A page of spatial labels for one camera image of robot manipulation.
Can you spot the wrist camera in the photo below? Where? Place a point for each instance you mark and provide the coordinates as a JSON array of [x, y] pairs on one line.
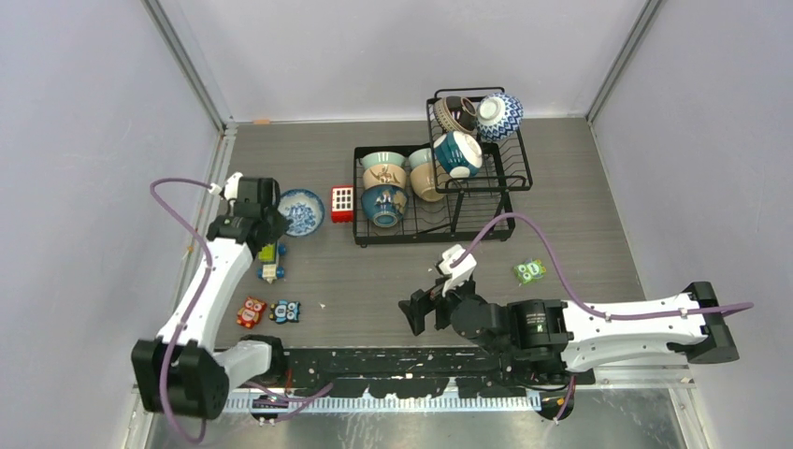
[[455, 267], [229, 190]]

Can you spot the beige plain bowl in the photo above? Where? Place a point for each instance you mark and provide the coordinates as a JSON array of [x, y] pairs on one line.
[[425, 179]]

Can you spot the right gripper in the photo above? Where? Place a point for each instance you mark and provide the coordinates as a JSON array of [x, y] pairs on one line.
[[422, 301]]

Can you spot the dark blue glazed bowl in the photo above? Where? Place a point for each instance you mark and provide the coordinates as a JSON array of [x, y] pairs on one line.
[[385, 204]]

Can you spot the brown striped bowl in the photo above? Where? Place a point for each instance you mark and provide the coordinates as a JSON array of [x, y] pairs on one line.
[[456, 113]]

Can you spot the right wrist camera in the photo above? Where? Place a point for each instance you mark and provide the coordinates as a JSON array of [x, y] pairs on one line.
[[455, 267]]

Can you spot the blue owl toy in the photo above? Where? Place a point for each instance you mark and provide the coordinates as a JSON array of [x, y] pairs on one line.
[[284, 311]]

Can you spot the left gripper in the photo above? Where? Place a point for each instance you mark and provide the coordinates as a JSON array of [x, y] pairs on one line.
[[281, 227]]

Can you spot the blue zigzag pattern bowl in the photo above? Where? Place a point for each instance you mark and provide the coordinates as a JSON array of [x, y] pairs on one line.
[[498, 117]]

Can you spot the green white toy car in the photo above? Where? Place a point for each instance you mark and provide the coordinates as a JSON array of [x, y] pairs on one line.
[[270, 256]]

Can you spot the white blue floral bowl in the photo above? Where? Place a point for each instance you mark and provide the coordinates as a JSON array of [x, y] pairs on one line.
[[304, 210]]

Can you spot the beige bowl with bird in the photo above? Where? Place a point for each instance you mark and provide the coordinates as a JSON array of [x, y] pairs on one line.
[[385, 174]]

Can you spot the teal white dotted bowl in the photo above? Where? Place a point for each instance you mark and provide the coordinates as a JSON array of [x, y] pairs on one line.
[[459, 154]]

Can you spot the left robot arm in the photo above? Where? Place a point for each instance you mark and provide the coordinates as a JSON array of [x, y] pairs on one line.
[[180, 372]]

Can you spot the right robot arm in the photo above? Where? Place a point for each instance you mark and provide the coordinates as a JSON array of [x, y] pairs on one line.
[[555, 337]]

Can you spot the red owl toy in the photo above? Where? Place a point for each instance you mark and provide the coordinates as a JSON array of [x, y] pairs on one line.
[[250, 313]]

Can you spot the light teal ribbed bowl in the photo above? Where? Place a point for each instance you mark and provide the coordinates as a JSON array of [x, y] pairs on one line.
[[420, 157]]

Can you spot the green owl toy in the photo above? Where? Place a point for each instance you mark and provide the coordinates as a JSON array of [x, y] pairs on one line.
[[529, 271]]

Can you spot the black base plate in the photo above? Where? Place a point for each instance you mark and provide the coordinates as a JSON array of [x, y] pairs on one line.
[[412, 372]]

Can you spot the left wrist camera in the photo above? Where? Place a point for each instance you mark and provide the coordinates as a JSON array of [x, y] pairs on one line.
[[229, 190]]

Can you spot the red white toy block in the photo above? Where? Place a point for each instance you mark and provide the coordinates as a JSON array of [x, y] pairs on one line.
[[342, 199]]

